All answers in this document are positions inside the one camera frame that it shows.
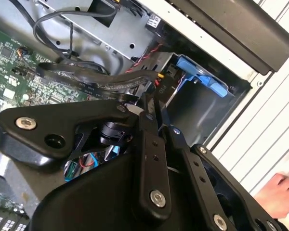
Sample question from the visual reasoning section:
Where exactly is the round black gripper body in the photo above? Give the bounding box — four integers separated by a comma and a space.
28, 150, 209, 231

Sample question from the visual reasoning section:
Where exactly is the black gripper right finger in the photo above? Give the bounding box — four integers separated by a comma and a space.
155, 96, 284, 231

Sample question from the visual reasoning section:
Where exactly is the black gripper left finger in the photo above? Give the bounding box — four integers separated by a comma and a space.
0, 93, 172, 218

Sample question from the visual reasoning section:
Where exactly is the black printed wire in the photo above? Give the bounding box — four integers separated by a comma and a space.
37, 62, 145, 103

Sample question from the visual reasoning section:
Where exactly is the person's bare hand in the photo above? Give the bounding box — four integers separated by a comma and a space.
253, 172, 289, 219

